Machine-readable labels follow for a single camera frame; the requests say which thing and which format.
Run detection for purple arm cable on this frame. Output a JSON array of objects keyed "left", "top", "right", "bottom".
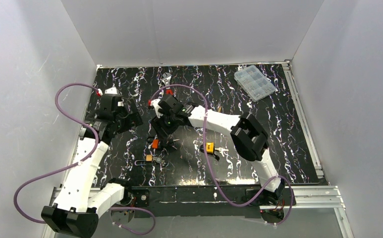
[
  {"left": 13, "top": 82, "right": 157, "bottom": 236},
  {"left": 148, "top": 84, "right": 294, "bottom": 226}
]

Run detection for yellow padlock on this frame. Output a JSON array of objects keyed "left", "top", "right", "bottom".
[{"left": 199, "top": 142, "right": 220, "bottom": 161}]

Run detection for orange black padlock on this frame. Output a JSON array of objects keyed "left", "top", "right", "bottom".
[{"left": 146, "top": 137, "right": 162, "bottom": 150}]

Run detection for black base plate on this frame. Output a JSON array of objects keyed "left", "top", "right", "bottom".
[{"left": 121, "top": 185, "right": 296, "bottom": 218}]

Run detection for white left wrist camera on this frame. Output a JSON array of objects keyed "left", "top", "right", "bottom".
[{"left": 96, "top": 87, "right": 119, "bottom": 96}]

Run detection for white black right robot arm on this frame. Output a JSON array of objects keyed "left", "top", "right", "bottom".
[{"left": 148, "top": 95, "right": 284, "bottom": 200}]

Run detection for clear plastic screw box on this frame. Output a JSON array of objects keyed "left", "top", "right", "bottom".
[{"left": 234, "top": 65, "right": 276, "bottom": 102}]

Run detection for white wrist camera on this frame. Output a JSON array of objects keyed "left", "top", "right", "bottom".
[
  {"left": 148, "top": 98, "right": 164, "bottom": 119},
  {"left": 96, "top": 87, "right": 119, "bottom": 96}
]

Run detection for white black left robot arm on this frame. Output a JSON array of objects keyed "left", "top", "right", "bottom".
[{"left": 41, "top": 93, "right": 143, "bottom": 238}]

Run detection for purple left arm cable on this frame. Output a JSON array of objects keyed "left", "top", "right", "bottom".
[{"left": 13, "top": 82, "right": 157, "bottom": 236}]

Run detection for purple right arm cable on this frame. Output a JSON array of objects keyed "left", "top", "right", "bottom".
[{"left": 148, "top": 84, "right": 294, "bottom": 226}]

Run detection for long shackle orange padlock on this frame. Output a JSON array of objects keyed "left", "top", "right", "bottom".
[{"left": 134, "top": 155, "right": 153, "bottom": 166}]

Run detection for silver keys on ring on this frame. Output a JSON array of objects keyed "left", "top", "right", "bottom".
[{"left": 215, "top": 147, "right": 229, "bottom": 155}]

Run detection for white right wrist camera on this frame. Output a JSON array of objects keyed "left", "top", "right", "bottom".
[{"left": 148, "top": 98, "right": 164, "bottom": 119}]

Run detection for black head keys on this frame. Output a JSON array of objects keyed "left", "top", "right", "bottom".
[{"left": 164, "top": 139, "right": 179, "bottom": 150}]

